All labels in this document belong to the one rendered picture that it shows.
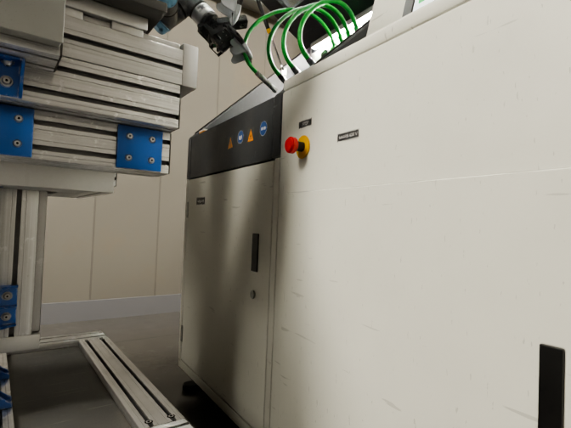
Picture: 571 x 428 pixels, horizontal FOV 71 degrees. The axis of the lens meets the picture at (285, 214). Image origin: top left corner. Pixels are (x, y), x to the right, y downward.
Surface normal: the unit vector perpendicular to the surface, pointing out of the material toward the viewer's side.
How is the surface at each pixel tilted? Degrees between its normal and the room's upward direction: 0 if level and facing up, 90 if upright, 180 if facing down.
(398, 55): 90
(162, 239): 90
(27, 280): 90
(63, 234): 90
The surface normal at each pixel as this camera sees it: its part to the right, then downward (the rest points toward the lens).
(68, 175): 0.59, 0.00
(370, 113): -0.85, -0.05
